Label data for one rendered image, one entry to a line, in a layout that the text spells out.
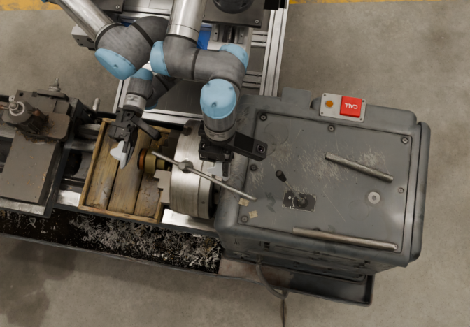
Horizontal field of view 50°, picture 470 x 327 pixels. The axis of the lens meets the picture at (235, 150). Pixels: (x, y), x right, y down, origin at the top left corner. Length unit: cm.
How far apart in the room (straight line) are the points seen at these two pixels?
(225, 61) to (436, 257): 196
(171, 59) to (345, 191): 64
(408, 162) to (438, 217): 135
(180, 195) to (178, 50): 55
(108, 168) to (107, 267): 96
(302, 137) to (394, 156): 27
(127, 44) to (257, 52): 142
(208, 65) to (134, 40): 41
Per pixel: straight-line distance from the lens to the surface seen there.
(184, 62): 117
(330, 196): 149
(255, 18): 181
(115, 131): 175
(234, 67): 115
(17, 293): 297
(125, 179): 193
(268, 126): 154
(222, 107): 107
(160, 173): 168
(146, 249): 217
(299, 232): 144
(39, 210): 197
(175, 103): 274
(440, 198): 292
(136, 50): 151
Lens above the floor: 270
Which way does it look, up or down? 72 degrees down
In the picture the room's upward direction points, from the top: 8 degrees counter-clockwise
